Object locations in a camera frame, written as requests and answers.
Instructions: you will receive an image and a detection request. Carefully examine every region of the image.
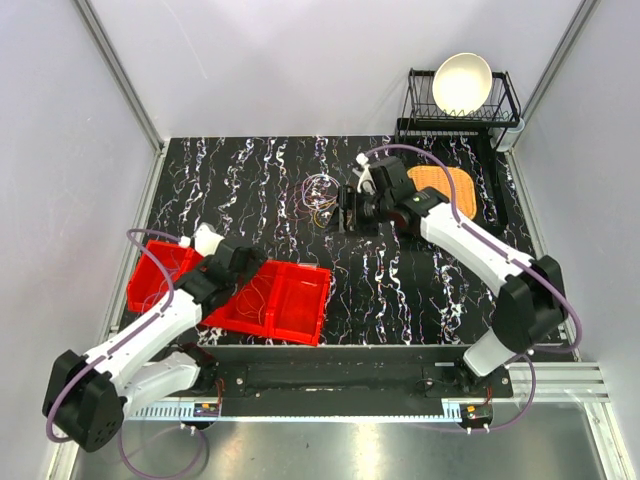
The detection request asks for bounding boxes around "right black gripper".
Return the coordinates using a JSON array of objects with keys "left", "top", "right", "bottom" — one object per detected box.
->
[{"left": 322, "top": 185, "right": 393, "bottom": 240}]

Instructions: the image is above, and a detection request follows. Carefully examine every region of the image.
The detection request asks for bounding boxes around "yellow cable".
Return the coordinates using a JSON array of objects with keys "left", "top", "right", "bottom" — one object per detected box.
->
[{"left": 312, "top": 197, "right": 341, "bottom": 230}]

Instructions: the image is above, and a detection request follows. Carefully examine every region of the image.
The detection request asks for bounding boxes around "white pink cable coil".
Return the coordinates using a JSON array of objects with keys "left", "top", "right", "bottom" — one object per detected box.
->
[{"left": 299, "top": 173, "right": 341, "bottom": 209}]

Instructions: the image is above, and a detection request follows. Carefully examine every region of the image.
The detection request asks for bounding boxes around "red divided plastic bin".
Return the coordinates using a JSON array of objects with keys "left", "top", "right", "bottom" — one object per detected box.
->
[{"left": 126, "top": 240, "right": 331, "bottom": 346}]

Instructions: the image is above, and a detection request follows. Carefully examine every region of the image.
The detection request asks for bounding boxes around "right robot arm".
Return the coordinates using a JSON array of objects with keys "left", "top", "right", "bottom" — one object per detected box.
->
[{"left": 327, "top": 155, "right": 570, "bottom": 397}]

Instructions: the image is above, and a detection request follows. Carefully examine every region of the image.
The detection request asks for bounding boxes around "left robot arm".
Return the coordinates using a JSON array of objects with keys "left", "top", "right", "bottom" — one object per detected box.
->
[{"left": 42, "top": 240, "right": 267, "bottom": 452}]

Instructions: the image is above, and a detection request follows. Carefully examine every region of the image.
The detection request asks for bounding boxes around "orange woven mat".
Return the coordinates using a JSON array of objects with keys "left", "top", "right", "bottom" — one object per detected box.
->
[{"left": 407, "top": 165, "right": 477, "bottom": 219}]

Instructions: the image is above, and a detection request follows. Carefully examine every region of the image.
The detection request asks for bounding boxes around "black square tray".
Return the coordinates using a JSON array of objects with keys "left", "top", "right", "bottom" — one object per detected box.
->
[{"left": 400, "top": 149, "right": 505, "bottom": 235}]

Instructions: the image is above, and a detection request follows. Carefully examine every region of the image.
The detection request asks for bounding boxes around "white cup on rack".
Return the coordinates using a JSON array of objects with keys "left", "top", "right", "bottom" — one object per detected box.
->
[{"left": 494, "top": 118, "right": 526, "bottom": 153}]

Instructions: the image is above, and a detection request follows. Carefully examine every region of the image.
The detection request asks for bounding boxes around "white bowl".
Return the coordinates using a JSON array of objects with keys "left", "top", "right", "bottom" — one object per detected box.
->
[{"left": 432, "top": 53, "right": 493, "bottom": 117}]

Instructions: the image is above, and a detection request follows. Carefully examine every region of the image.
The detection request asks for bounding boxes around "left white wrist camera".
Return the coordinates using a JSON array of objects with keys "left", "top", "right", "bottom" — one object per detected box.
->
[{"left": 178, "top": 222, "right": 224, "bottom": 257}]

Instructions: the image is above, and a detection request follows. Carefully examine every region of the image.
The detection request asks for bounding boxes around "dark red thin cable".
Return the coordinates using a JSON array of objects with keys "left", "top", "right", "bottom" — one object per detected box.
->
[{"left": 264, "top": 182, "right": 326, "bottom": 241}]

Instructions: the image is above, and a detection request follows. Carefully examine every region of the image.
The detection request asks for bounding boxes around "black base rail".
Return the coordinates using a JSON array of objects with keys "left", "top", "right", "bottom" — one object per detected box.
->
[{"left": 202, "top": 345, "right": 514, "bottom": 400}]

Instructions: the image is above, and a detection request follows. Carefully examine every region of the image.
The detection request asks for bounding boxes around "black wire dish rack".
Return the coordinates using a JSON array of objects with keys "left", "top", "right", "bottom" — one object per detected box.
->
[{"left": 395, "top": 69, "right": 522, "bottom": 144}]

